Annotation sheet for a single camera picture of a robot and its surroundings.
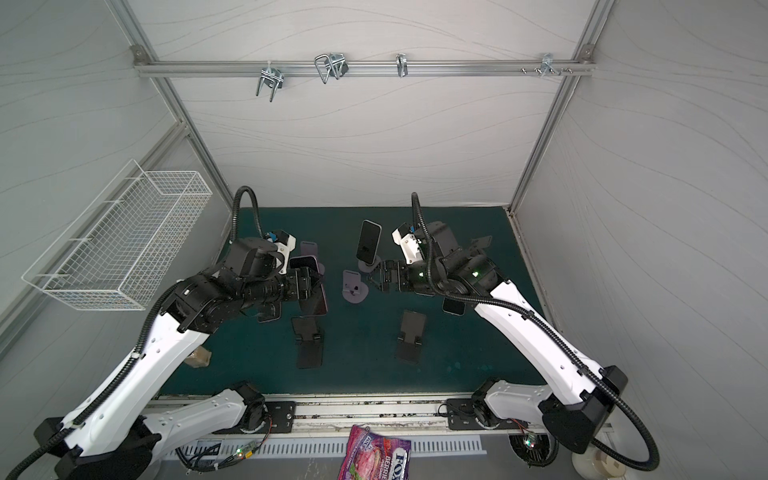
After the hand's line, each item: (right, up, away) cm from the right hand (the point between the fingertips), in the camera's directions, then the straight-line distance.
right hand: (383, 276), depth 67 cm
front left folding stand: (-21, -21, +14) cm, 33 cm away
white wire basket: (-62, +6, +1) cm, 62 cm away
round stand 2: (-10, -8, +25) cm, 28 cm away
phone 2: (+22, -13, +25) cm, 36 cm away
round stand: (-6, -2, +36) cm, 37 cm away
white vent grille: (-21, -41, +3) cm, 47 cm away
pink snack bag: (-3, -41, -1) cm, 41 cm away
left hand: (-18, -1, -1) cm, 18 cm away
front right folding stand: (+7, -19, +13) cm, 24 cm away
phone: (-5, +8, +30) cm, 32 cm away
